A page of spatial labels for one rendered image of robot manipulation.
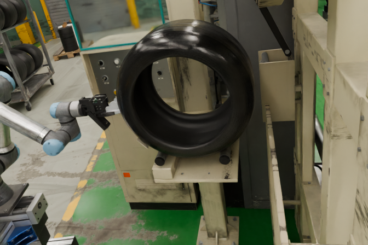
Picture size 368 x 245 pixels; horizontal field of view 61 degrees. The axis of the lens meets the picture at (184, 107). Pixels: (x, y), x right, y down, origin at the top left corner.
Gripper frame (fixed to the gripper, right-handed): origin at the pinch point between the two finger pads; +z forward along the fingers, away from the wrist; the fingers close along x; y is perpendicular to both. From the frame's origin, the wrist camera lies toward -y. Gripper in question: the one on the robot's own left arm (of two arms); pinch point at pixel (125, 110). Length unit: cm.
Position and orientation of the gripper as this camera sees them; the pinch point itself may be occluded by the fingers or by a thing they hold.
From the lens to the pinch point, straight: 139.7
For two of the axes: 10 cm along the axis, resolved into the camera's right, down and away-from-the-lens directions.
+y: -1.6, -8.9, -4.2
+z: 9.7, -0.6, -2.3
